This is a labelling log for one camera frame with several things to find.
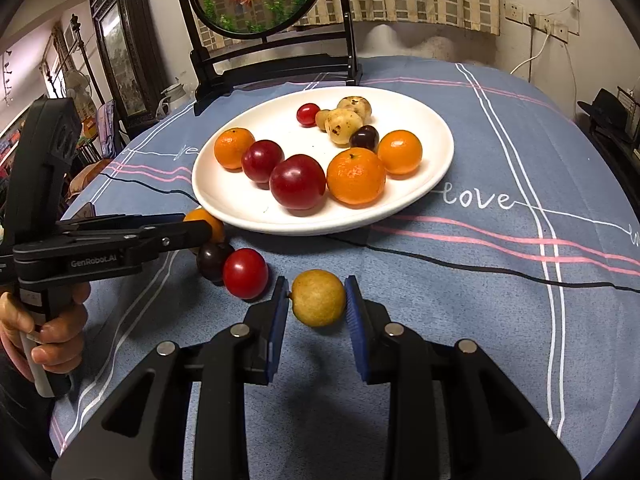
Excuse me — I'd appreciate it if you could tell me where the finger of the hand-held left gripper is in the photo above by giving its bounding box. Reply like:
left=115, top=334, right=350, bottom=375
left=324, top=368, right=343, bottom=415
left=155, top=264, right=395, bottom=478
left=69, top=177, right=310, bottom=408
left=119, top=219, right=214, bottom=262
left=60, top=213, right=186, bottom=234

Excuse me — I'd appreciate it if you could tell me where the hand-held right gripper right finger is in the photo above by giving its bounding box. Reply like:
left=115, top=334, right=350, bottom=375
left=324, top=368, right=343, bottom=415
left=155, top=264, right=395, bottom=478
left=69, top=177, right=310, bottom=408
left=344, top=275, right=583, bottom=480

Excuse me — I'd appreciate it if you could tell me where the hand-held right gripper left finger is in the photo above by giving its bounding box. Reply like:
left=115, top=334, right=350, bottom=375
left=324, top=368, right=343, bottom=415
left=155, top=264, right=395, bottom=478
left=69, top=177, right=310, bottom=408
left=52, top=276, right=291, bottom=480

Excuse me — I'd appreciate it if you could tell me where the dark purple plum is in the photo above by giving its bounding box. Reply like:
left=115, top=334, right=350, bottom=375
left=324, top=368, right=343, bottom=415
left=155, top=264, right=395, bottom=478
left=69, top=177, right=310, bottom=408
left=349, top=125, right=380, bottom=153
left=196, top=241, right=236, bottom=283

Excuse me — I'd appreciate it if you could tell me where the yellow-orange mandarin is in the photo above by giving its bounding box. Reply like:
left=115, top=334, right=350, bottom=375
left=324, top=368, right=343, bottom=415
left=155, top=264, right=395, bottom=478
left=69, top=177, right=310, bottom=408
left=183, top=207, right=226, bottom=256

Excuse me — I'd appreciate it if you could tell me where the shiny red plum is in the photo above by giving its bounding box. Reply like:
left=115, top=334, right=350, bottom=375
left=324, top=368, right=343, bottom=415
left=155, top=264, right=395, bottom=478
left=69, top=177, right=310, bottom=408
left=222, top=248, right=269, bottom=301

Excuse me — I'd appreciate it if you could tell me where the large orange mandarin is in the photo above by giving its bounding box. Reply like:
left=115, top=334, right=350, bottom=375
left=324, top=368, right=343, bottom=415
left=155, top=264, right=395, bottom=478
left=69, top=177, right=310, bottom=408
left=326, top=148, right=387, bottom=206

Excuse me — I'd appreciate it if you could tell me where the white oval plate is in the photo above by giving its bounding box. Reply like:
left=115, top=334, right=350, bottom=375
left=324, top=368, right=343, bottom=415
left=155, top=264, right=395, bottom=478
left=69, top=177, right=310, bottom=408
left=191, top=86, right=455, bottom=237

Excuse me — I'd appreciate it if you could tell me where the large yellow loquat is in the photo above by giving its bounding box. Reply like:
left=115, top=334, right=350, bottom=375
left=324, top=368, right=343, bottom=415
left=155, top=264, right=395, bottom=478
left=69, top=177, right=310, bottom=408
left=325, top=108, right=364, bottom=145

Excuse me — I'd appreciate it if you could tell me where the brown spotted round fruit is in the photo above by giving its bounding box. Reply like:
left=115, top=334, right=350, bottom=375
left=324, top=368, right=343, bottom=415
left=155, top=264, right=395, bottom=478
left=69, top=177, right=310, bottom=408
left=336, top=96, right=373, bottom=120

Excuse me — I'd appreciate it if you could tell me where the person's left hand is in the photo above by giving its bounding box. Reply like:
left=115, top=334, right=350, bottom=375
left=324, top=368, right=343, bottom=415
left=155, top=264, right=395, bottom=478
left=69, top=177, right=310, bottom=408
left=0, top=282, right=93, bottom=386

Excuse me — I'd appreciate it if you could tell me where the white floor fan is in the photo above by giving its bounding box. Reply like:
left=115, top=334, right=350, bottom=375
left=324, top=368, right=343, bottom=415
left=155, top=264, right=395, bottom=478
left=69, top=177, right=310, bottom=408
left=65, top=70, right=93, bottom=106

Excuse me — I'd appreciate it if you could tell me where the blue striped tablecloth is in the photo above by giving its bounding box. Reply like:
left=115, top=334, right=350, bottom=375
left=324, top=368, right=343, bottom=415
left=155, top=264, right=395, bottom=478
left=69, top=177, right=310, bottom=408
left=47, top=55, right=640, bottom=480

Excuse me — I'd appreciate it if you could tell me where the dark wooden framed picture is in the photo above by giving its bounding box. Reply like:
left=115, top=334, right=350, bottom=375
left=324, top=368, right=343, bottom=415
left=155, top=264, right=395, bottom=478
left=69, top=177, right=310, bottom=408
left=89, top=0, right=161, bottom=133

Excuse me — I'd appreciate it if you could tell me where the white kettle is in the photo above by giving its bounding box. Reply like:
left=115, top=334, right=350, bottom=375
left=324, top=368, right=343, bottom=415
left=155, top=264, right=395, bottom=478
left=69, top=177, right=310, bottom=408
left=160, top=80, right=193, bottom=116

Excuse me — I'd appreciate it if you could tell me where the black hat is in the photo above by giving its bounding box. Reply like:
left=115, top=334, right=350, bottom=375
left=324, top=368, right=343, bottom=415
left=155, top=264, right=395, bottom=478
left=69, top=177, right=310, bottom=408
left=577, top=88, right=636, bottom=143

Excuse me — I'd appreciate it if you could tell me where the thin black cable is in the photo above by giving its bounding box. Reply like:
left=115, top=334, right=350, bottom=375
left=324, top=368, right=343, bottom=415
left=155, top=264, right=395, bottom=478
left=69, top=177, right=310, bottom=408
left=100, top=170, right=640, bottom=293

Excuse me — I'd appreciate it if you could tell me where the white wall socket strip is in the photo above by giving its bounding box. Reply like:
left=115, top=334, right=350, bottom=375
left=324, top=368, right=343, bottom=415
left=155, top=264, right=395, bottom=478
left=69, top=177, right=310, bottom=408
left=527, top=12, right=571, bottom=37

